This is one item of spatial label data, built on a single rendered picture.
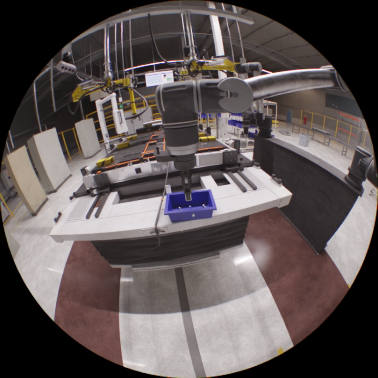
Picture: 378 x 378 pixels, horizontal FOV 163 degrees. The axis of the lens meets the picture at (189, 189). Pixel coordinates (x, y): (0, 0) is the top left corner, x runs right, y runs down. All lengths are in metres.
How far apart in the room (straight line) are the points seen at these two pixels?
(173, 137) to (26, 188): 4.67
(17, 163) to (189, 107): 4.73
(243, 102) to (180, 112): 0.17
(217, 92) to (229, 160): 0.74
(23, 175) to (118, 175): 4.11
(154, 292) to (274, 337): 1.20
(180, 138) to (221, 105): 0.14
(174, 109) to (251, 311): 1.45
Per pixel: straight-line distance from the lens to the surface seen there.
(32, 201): 4.87
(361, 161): 1.51
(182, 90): 0.37
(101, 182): 1.11
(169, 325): 1.35
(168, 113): 0.38
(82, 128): 7.75
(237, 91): 0.38
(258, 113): 2.05
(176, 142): 0.38
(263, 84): 0.59
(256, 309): 1.40
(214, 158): 1.00
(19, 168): 4.82
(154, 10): 2.85
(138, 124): 11.20
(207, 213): 0.62
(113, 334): 1.57
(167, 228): 0.67
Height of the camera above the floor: 1.31
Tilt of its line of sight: 34 degrees down
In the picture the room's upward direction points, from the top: 6 degrees counter-clockwise
